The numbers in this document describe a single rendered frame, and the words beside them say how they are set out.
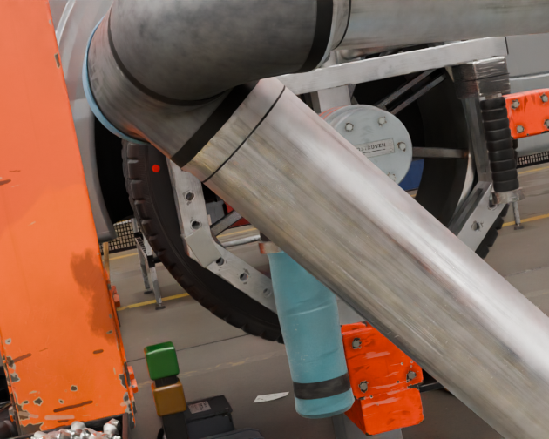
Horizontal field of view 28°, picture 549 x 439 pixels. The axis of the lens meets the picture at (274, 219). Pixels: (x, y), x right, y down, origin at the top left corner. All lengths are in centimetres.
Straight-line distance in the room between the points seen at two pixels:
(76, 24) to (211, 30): 130
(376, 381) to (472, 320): 81
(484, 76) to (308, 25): 77
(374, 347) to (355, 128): 38
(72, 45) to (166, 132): 119
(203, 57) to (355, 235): 21
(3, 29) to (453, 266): 83
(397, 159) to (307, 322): 27
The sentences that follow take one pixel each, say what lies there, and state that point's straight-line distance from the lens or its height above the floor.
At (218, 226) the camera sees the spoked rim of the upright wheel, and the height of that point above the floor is 76.
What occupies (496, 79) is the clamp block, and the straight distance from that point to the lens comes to 155.
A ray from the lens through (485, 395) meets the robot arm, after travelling 99.
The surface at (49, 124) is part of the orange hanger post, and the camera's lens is 156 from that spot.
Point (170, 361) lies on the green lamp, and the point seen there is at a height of 64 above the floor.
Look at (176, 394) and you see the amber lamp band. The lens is 145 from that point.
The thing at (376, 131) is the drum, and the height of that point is 88.
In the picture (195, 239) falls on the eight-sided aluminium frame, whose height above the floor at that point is 76.
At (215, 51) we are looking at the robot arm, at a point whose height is 99.
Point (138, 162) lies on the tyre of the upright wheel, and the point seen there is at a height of 89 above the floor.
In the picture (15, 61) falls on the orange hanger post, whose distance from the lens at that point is 157.
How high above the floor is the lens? 95
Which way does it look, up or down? 6 degrees down
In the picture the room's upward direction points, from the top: 11 degrees counter-clockwise
